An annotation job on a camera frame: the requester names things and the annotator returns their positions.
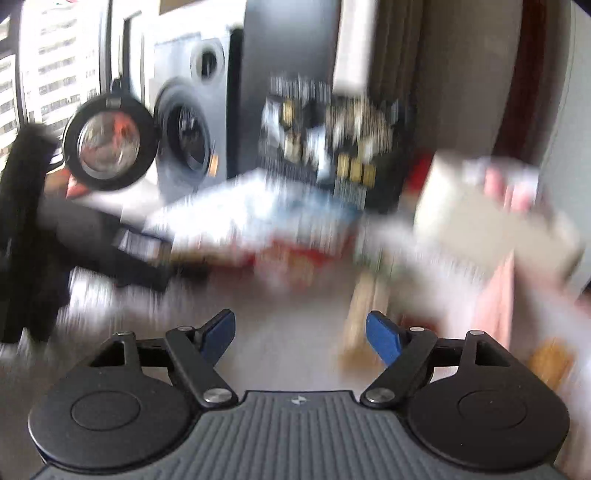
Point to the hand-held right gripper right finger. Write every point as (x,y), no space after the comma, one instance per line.
(381,337)

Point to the red snack packet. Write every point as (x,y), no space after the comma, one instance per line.
(300,258)

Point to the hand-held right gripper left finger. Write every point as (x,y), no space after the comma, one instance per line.
(219,334)

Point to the beige tissue box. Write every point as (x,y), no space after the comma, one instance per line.
(461,221)

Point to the black gold snack bag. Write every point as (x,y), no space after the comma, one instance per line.
(314,138)

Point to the blue white snack packet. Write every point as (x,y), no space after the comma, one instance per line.
(277,212)

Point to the person's left forearm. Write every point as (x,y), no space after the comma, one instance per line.
(27,230)

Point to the grey washing machine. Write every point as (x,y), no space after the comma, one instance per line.
(184,92)

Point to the pink cardboard box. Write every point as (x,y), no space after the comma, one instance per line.
(498,295)

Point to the white knit blanket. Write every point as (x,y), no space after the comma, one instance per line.
(286,323)

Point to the red box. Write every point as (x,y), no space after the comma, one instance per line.
(418,175)

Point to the pink ball ornament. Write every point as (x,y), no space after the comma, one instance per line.
(498,184)

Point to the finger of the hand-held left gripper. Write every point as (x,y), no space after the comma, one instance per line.
(143,277)
(138,244)

